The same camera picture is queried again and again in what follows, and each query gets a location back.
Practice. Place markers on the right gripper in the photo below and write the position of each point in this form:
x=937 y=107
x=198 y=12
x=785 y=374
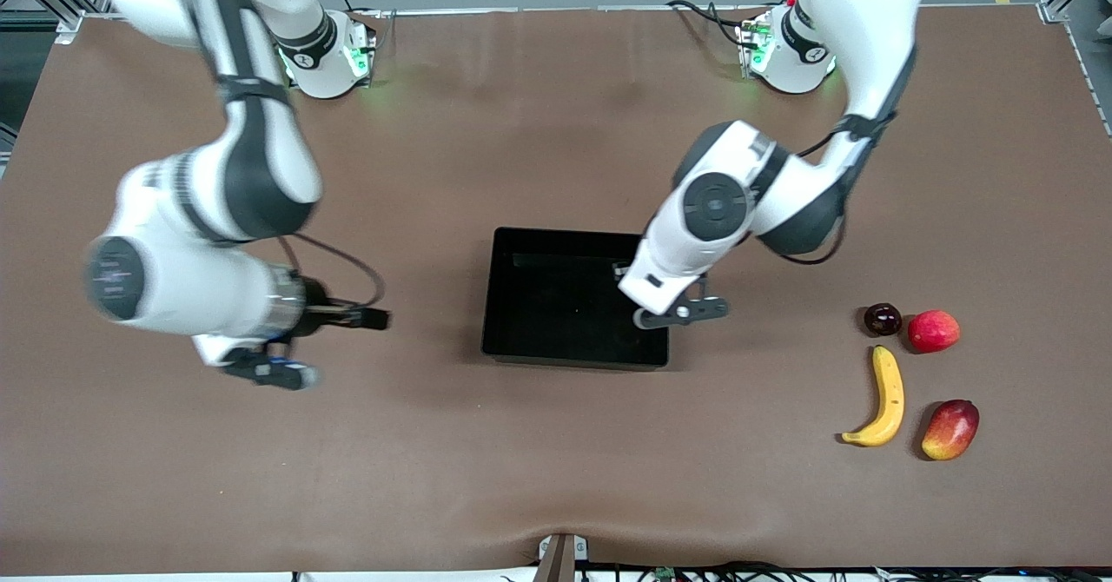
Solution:
x=316 y=314

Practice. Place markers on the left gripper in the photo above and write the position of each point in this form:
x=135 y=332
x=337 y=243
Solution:
x=618 y=270

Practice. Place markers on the black plastic box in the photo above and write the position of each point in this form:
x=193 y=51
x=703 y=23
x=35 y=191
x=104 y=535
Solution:
x=556 y=304

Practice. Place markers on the yellow banana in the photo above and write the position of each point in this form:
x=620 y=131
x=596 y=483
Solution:
x=889 y=391

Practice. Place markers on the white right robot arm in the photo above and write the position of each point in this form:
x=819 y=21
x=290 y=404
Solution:
x=191 y=291

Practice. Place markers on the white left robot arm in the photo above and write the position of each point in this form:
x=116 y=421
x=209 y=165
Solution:
x=869 y=26

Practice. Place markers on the brown table cover sheet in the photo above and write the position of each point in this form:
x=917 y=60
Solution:
x=556 y=174

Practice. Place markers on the dark purple plum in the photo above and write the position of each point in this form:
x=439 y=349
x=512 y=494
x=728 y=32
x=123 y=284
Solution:
x=883 y=320

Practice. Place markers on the red peach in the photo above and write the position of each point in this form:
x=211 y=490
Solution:
x=934 y=331

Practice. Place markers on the red yellow mango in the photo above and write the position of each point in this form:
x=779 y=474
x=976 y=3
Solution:
x=951 y=430

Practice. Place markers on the aluminium table edge rail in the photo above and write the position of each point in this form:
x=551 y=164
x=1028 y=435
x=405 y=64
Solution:
x=565 y=10

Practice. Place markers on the metal table clamp bracket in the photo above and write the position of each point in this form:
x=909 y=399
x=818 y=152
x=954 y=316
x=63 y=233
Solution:
x=560 y=552

